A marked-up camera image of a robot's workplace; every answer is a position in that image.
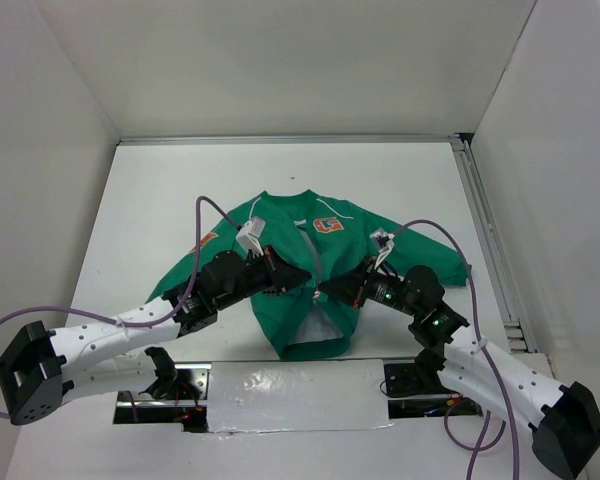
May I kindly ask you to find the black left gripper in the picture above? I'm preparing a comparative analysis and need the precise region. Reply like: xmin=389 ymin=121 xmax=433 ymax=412
xmin=215 ymin=244 xmax=310 ymax=311

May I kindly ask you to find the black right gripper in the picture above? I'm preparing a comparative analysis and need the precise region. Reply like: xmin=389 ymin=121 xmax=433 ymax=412
xmin=319 ymin=254 xmax=422 ymax=317

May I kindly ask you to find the green zip jacket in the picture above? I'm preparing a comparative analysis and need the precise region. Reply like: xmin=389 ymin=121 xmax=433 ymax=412
xmin=150 ymin=190 xmax=468 ymax=361

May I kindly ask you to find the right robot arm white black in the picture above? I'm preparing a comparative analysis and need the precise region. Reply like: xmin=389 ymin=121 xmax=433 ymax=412
xmin=319 ymin=257 xmax=600 ymax=479

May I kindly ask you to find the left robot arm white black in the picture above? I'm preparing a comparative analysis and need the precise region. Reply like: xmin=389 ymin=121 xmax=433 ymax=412
xmin=0 ymin=246 xmax=311 ymax=426

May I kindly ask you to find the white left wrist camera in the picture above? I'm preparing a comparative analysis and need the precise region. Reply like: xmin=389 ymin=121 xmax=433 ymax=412
xmin=235 ymin=217 xmax=266 ymax=256

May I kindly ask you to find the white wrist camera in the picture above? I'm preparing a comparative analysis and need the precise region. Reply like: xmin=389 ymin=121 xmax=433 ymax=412
xmin=370 ymin=228 xmax=395 ymax=270
xmin=235 ymin=217 xmax=266 ymax=256

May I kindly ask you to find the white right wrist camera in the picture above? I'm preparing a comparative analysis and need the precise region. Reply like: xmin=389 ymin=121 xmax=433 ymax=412
xmin=370 ymin=228 xmax=395 ymax=270

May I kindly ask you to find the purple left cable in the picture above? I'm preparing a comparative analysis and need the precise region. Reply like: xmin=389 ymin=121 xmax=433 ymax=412
xmin=0 ymin=197 xmax=246 ymax=419

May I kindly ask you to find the purple cable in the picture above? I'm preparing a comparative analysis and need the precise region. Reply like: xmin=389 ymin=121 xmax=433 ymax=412
xmin=0 ymin=197 xmax=246 ymax=419
xmin=389 ymin=218 xmax=521 ymax=480

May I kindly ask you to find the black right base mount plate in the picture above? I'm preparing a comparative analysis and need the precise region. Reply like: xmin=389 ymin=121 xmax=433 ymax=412
xmin=384 ymin=362 xmax=426 ymax=398

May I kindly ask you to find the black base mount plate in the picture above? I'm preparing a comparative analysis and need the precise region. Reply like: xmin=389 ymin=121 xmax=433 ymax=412
xmin=174 ymin=363 xmax=212 ymax=402
xmin=384 ymin=362 xmax=426 ymax=398

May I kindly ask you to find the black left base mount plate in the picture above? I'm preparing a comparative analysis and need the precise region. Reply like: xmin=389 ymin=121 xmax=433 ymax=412
xmin=174 ymin=363 xmax=212 ymax=402

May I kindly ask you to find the aluminium frame rail back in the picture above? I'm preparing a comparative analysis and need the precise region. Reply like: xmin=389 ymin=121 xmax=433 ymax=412
xmin=119 ymin=134 xmax=463 ymax=146

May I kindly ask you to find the aluminium frame rail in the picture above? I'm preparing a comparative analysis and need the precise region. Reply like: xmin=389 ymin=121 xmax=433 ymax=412
xmin=119 ymin=134 xmax=463 ymax=146
xmin=450 ymin=133 xmax=538 ymax=354

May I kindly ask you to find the aluminium frame rail right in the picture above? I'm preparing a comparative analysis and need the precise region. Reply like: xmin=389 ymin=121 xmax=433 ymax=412
xmin=450 ymin=133 xmax=538 ymax=354

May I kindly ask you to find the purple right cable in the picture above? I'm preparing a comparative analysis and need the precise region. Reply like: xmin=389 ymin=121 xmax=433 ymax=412
xmin=389 ymin=218 xmax=521 ymax=480

